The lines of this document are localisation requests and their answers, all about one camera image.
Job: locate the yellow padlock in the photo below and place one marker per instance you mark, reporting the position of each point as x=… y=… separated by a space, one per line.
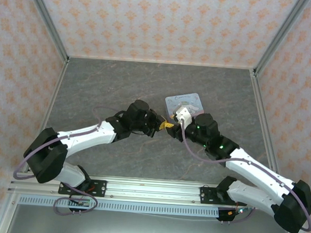
x=167 y=125

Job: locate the pastel cartoon print tin box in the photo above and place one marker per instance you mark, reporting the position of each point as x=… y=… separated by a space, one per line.
x=191 y=100

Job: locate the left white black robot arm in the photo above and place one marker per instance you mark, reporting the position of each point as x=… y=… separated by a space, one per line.
x=90 y=136

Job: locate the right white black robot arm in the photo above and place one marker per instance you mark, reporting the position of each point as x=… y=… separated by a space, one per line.
x=255 y=174

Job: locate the grey metal lower panel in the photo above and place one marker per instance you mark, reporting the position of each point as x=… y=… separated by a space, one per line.
x=147 y=229

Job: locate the aluminium table side rail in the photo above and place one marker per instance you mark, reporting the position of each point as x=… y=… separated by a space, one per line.
x=264 y=124
x=50 y=109

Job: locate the aluminium cross rail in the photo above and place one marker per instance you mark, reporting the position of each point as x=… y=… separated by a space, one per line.
x=153 y=191

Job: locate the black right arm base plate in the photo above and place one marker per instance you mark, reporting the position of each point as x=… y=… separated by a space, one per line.
x=208 y=195

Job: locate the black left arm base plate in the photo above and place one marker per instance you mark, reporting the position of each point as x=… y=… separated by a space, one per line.
x=99 y=187

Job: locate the aluminium frame post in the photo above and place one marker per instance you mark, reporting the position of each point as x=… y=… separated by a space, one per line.
x=47 y=21
x=281 y=34

